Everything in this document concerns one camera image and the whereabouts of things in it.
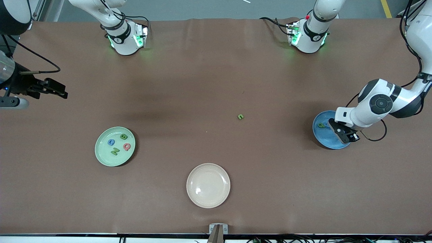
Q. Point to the red capital letter Q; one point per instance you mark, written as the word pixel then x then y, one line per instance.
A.
pixel 127 146

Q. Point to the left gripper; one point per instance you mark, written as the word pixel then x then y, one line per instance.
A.
pixel 351 136

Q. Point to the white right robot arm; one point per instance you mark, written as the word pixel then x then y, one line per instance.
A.
pixel 121 37

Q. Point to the green plate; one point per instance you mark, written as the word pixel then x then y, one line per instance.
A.
pixel 104 155

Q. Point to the aluminium frame profile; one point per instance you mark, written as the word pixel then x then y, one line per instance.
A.
pixel 37 10

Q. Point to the cream plate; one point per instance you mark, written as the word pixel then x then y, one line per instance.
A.
pixel 208 185

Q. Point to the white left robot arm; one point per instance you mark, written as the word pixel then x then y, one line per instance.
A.
pixel 381 103

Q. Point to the blue capital letter C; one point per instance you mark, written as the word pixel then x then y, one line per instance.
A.
pixel 111 142

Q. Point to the green capital letter N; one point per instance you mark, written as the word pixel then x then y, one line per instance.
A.
pixel 115 151

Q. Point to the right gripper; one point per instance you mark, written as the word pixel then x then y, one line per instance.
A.
pixel 21 84

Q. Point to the blue plate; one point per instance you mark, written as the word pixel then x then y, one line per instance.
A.
pixel 324 139

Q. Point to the green capital letter B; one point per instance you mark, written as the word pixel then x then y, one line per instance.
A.
pixel 124 136

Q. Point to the silver metal bracket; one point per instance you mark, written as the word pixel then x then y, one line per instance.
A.
pixel 218 228

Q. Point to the grey-brown tapered pole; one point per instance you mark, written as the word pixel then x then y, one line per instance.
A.
pixel 216 238

